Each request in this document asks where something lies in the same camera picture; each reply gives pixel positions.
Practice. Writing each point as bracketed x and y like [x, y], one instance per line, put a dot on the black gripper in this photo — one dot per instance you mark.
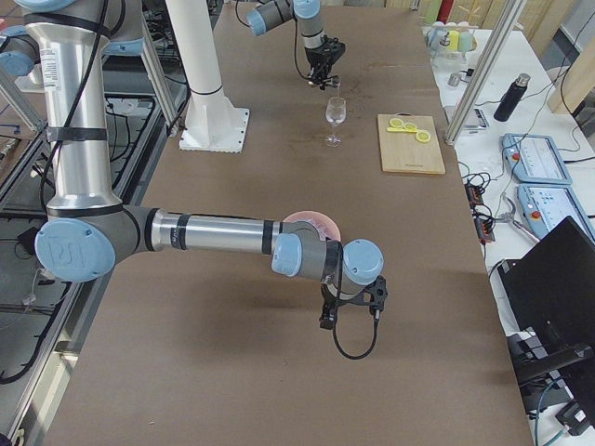
[328, 307]
[319, 59]

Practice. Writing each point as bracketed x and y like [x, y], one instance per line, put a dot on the steel double jigger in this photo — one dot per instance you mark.
[333, 86]

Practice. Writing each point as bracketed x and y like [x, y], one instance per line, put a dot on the clear wine glass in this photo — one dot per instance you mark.
[335, 115]

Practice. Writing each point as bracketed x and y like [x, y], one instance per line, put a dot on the pink bowl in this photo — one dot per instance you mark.
[326, 227]

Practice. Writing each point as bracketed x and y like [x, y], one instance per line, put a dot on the yellow plastic knife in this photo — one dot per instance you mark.
[402, 130]

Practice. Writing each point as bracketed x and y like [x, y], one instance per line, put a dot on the lemon slice middle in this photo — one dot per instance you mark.
[409, 127]

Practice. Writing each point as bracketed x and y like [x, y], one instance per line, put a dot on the wooden cutting board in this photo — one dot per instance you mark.
[402, 153]

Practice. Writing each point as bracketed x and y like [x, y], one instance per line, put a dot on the small steel weight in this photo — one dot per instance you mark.
[454, 79]

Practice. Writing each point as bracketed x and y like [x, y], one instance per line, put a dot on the yellow cup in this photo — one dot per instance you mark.
[452, 40]

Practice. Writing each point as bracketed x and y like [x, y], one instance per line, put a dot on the black laptop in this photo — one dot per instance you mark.
[551, 289]

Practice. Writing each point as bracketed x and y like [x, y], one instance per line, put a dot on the near teach pendant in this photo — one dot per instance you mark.
[544, 206]

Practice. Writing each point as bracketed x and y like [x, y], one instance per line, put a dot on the teach pendant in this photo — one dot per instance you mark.
[534, 159]
[544, 206]

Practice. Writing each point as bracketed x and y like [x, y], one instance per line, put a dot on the black water bottle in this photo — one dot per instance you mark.
[512, 97]

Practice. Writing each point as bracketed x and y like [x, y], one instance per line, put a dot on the far teach pendant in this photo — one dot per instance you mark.
[534, 159]

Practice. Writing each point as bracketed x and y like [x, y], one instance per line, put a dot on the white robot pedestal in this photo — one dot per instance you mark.
[212, 123]

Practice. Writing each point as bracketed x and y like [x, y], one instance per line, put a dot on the aluminium frame post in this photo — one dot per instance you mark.
[494, 46]

